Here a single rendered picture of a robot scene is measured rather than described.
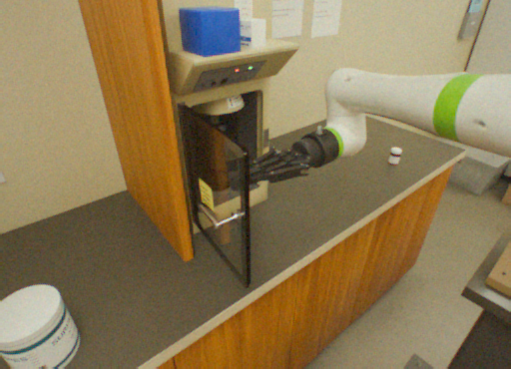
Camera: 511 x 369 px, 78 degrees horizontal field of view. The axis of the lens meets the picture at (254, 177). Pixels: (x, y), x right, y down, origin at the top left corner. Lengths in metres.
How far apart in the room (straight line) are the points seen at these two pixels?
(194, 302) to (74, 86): 0.78
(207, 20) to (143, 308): 0.70
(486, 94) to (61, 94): 1.12
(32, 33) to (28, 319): 0.77
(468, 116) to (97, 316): 0.90
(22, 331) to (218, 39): 0.70
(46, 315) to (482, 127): 0.85
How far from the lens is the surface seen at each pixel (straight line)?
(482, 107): 0.58
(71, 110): 1.23
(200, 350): 0.99
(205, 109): 0.96
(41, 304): 0.82
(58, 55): 1.19
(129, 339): 0.88
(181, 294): 0.92
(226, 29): 0.76
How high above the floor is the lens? 1.66
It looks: 32 degrees down
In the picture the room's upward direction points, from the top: straight up
